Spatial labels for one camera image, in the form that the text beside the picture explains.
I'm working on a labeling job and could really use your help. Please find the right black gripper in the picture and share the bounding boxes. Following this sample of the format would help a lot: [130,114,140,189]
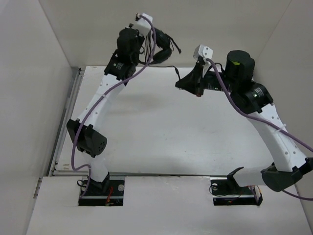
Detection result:
[176,61,239,96]

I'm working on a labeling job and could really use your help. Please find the black headphones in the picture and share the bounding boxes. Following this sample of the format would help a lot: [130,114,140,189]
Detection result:
[149,28,181,65]

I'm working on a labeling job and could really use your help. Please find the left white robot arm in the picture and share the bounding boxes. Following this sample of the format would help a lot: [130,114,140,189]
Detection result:
[67,25,157,194]

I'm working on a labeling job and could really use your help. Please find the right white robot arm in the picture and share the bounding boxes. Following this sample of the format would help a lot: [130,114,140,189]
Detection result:
[175,45,313,193]

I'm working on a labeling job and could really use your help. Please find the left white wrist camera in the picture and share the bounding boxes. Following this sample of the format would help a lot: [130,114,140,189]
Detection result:
[132,13,153,37]

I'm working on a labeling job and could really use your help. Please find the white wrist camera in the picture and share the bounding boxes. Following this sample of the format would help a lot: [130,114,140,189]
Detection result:
[132,13,153,37]
[193,45,213,60]

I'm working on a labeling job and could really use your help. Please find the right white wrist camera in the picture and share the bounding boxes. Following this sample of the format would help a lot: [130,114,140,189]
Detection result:
[193,45,213,60]

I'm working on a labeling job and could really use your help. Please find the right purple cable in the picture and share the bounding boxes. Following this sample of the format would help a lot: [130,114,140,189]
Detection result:
[206,58,313,199]

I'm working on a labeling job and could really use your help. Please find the purple cable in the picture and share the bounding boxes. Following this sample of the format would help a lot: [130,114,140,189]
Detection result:
[71,15,157,172]
[206,58,313,199]

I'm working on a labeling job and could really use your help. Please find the left aluminium rail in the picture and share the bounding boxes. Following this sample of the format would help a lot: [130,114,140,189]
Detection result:
[33,67,85,199]

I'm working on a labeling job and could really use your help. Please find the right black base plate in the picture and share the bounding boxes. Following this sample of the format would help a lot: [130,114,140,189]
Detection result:
[209,177,263,206]

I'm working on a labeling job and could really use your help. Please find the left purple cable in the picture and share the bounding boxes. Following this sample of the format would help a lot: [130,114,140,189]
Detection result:
[71,15,157,172]

